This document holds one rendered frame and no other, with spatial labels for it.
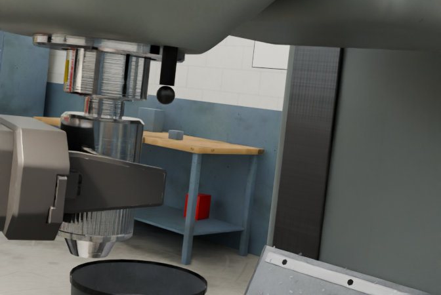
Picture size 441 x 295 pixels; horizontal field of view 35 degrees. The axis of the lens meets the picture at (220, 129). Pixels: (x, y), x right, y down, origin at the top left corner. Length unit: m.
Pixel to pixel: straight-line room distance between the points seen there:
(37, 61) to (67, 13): 7.50
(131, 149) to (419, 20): 0.19
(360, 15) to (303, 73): 0.34
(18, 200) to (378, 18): 0.23
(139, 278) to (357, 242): 2.02
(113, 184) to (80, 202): 0.02
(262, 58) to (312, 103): 5.05
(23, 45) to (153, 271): 5.30
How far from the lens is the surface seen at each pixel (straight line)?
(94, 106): 0.39
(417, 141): 0.69
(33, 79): 7.82
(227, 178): 5.97
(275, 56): 5.72
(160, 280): 2.69
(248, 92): 5.86
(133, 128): 0.39
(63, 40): 0.37
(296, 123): 0.76
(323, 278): 0.74
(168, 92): 0.36
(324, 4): 0.43
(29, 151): 0.34
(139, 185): 0.38
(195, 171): 5.13
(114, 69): 0.38
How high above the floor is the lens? 1.29
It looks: 3 degrees down
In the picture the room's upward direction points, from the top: 6 degrees clockwise
